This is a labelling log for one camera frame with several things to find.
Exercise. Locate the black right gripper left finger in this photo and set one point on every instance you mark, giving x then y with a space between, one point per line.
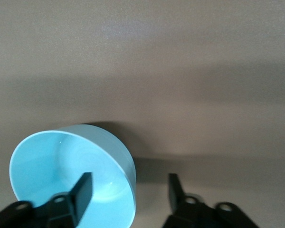
69 209

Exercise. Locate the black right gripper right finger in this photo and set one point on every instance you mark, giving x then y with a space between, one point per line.
190 213

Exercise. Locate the light blue bowl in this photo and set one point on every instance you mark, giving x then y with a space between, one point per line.
50 161

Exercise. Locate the brown table cover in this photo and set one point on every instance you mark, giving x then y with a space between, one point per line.
142 71

